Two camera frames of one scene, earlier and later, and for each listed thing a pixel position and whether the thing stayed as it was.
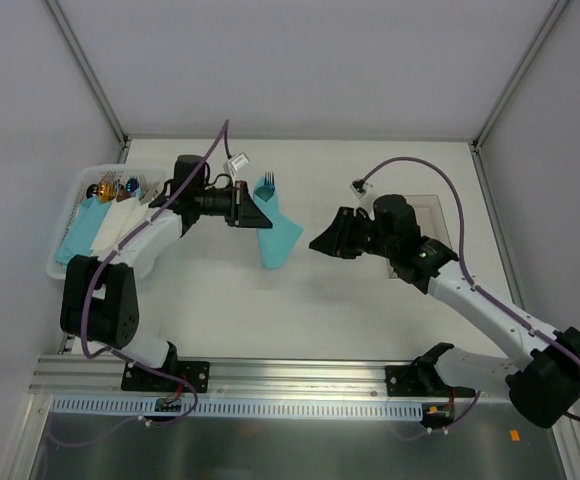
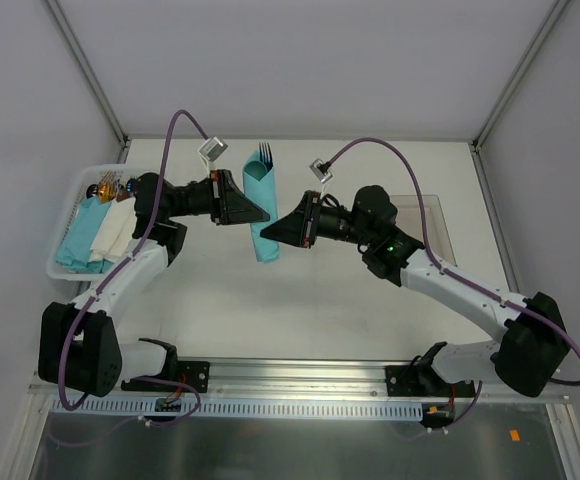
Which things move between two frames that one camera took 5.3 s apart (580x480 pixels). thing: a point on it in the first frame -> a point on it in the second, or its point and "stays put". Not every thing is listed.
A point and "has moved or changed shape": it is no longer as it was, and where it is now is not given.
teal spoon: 265,192 -> 256,169
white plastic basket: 90,176 stays put
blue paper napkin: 275,241 has moved or changed shape
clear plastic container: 431,220 stays put
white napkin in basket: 123,218 stays put
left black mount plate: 197,372 stays put
